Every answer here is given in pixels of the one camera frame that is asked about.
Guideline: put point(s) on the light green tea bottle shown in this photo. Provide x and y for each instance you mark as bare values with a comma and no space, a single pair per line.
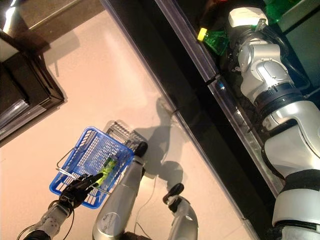
108,167

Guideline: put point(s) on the green Sprite bottle yellow cap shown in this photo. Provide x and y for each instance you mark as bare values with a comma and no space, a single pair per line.
215,41
280,10

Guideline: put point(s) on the blue plastic shopping basket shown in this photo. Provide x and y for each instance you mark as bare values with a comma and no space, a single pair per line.
100,147

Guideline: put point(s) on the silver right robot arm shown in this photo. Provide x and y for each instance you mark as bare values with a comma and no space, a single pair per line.
287,125

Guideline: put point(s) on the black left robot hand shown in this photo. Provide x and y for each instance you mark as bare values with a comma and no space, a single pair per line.
77,190

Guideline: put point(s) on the dark neighbouring shelf unit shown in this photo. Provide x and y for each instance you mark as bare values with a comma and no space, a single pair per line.
25,95

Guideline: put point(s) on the reflective metal side panel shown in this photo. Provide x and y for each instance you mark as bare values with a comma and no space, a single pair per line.
37,15

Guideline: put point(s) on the silver right robot leg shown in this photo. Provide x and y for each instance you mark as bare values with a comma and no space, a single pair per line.
182,220

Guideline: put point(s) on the black plinth shelf board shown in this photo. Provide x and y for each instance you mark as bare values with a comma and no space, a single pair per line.
262,230
220,150
150,37

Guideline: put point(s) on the black shelf board clear rail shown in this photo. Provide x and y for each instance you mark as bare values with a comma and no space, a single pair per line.
237,125
187,12

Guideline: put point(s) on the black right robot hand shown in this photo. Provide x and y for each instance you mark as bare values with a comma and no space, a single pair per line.
246,17

